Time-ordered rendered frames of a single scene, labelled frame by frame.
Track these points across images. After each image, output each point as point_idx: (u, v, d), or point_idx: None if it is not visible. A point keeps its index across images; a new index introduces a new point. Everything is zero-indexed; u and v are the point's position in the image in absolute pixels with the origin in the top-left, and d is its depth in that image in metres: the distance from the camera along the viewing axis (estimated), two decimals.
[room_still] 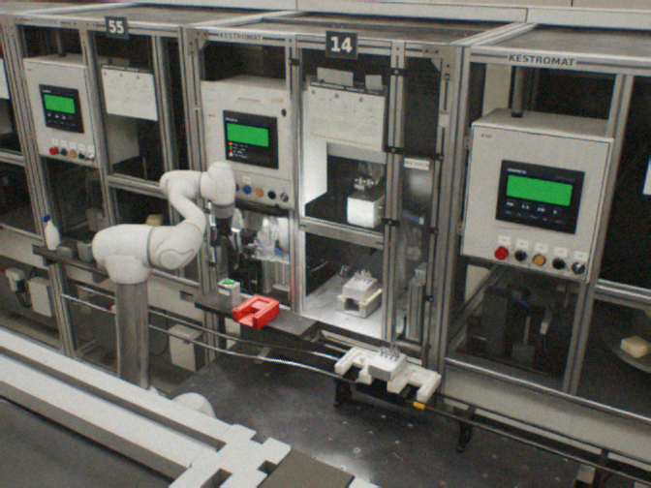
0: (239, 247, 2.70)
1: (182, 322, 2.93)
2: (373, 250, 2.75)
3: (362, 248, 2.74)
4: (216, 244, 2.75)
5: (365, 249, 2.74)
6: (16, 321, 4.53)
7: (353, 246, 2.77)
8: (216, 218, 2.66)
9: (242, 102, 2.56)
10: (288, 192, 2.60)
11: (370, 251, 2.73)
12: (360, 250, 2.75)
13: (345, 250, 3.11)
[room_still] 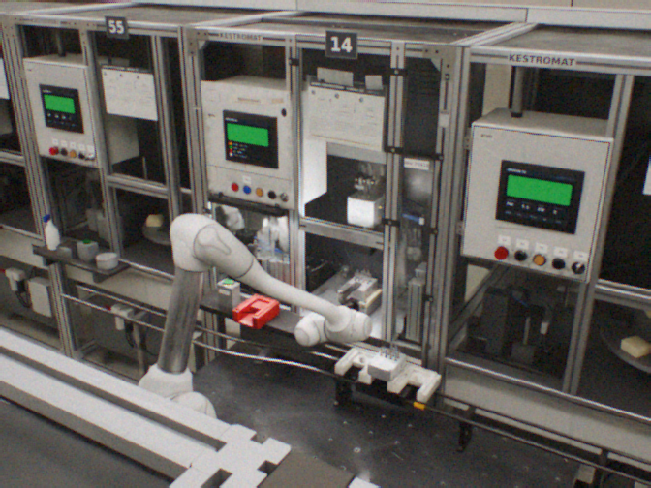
0: None
1: None
2: (373, 250, 2.75)
3: (362, 248, 2.74)
4: None
5: (365, 249, 2.74)
6: (16, 321, 4.53)
7: (353, 246, 2.77)
8: None
9: (242, 102, 2.56)
10: (288, 192, 2.60)
11: (370, 251, 2.73)
12: (360, 250, 2.75)
13: (345, 250, 3.11)
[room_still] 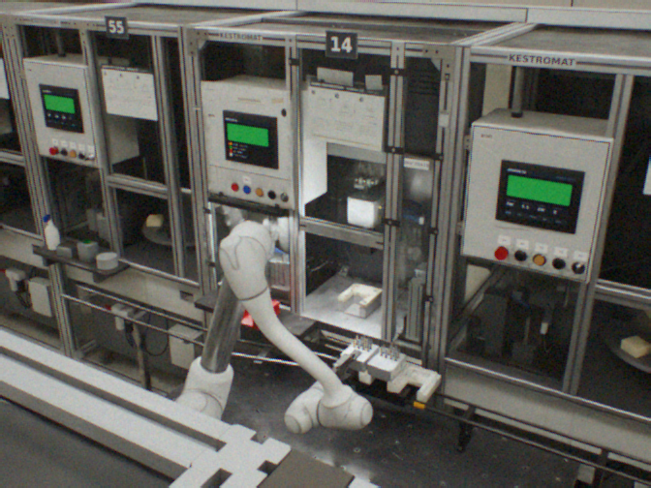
0: (344, 384, 2.46)
1: (182, 322, 2.93)
2: (373, 250, 2.75)
3: (362, 248, 2.74)
4: None
5: (365, 249, 2.74)
6: (16, 321, 4.53)
7: (353, 246, 2.77)
8: None
9: (242, 102, 2.56)
10: (288, 192, 2.60)
11: (370, 251, 2.73)
12: (360, 250, 2.75)
13: (345, 250, 3.11)
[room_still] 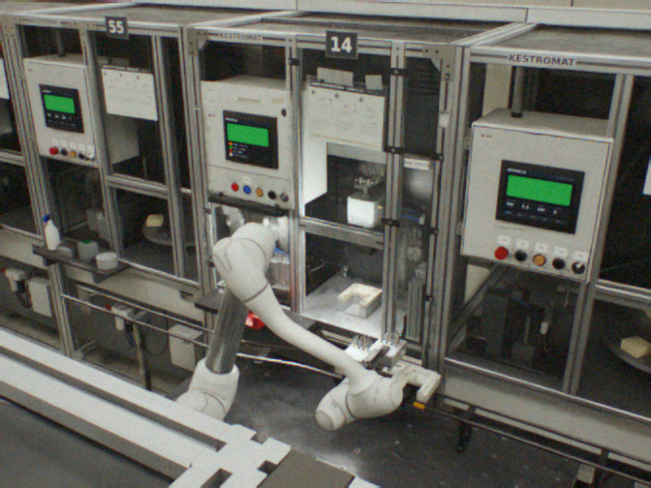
0: None
1: (182, 322, 2.93)
2: (373, 250, 2.75)
3: (362, 248, 2.74)
4: None
5: (365, 249, 2.74)
6: (16, 321, 4.53)
7: (353, 246, 2.77)
8: None
9: (242, 102, 2.56)
10: (288, 192, 2.60)
11: (370, 251, 2.73)
12: (360, 250, 2.75)
13: (345, 250, 3.11)
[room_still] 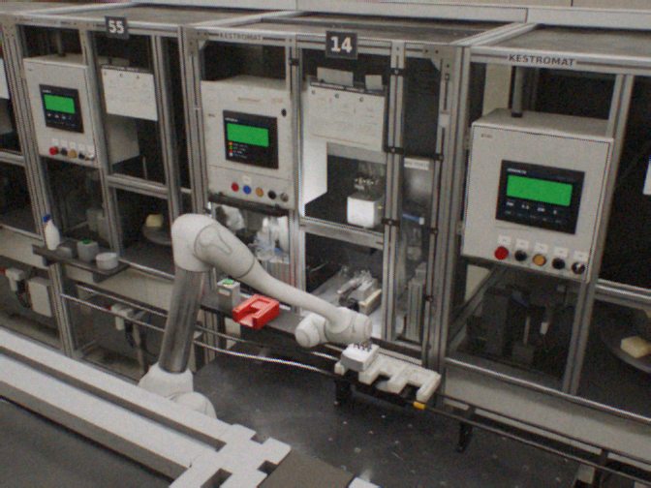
0: None
1: None
2: (373, 250, 2.75)
3: (362, 248, 2.74)
4: (346, 291, 2.73)
5: (365, 249, 2.74)
6: (16, 321, 4.53)
7: (353, 246, 2.77)
8: None
9: (242, 102, 2.56)
10: (288, 192, 2.60)
11: (370, 251, 2.73)
12: (360, 250, 2.75)
13: (345, 250, 3.11)
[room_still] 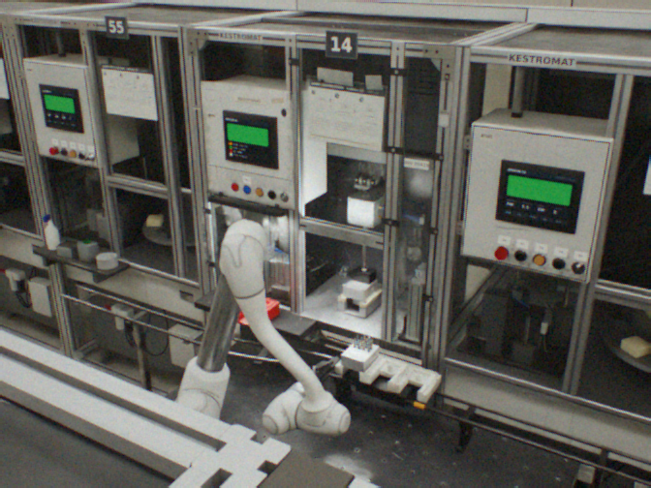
0: (323, 381, 2.49)
1: (182, 322, 2.93)
2: (372, 279, 2.81)
3: (361, 277, 2.80)
4: None
5: (364, 278, 2.79)
6: (16, 321, 4.53)
7: (352, 275, 2.82)
8: None
9: (242, 102, 2.56)
10: (288, 192, 2.60)
11: (369, 280, 2.78)
12: (359, 279, 2.81)
13: (345, 250, 3.11)
